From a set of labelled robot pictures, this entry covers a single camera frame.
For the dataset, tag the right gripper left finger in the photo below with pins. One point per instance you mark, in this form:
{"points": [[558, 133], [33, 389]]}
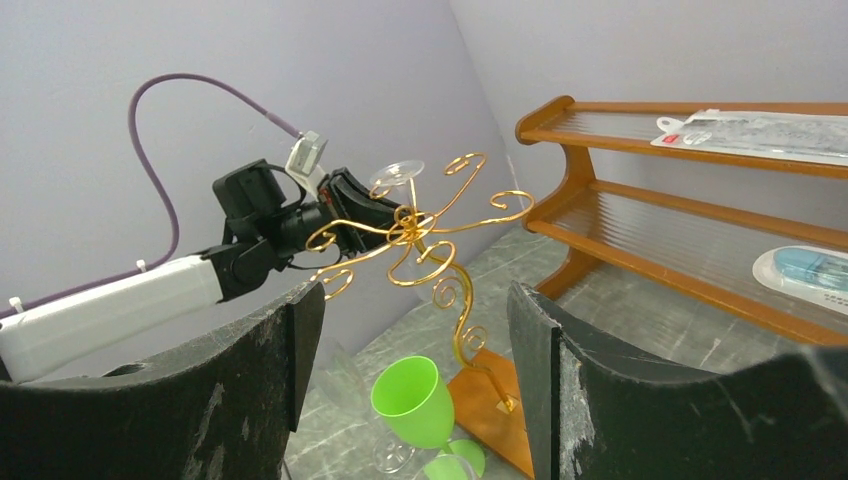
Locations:
{"points": [[220, 406]]}

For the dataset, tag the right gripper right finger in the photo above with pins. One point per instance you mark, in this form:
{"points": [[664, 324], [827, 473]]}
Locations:
{"points": [[597, 407]]}

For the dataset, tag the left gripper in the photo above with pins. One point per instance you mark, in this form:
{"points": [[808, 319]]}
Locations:
{"points": [[348, 199]]}

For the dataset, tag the clear wine glass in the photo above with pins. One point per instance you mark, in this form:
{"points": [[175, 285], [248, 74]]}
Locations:
{"points": [[401, 192], [342, 382]]}

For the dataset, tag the clear champagne flute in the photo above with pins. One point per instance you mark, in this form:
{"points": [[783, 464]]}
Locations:
{"points": [[447, 467]]}

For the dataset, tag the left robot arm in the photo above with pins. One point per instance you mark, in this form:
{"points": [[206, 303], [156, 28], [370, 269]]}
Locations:
{"points": [[263, 233]]}

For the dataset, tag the green plastic goblet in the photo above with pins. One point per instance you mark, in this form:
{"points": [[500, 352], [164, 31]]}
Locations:
{"points": [[412, 398]]}

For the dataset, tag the wooden two-tier shelf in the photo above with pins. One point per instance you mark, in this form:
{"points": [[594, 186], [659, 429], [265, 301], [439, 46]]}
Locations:
{"points": [[703, 250]]}

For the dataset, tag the blue packaged item lower shelf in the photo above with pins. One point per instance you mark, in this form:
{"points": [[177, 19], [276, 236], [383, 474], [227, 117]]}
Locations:
{"points": [[813, 274]]}

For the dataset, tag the packaged item top shelf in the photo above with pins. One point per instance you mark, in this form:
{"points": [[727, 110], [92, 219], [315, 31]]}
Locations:
{"points": [[805, 138]]}

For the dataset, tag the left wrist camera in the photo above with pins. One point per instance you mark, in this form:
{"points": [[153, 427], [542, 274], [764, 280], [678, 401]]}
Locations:
{"points": [[303, 161]]}

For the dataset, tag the gold wire wine glass rack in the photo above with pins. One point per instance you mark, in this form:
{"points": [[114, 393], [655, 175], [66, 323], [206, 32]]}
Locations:
{"points": [[412, 225]]}

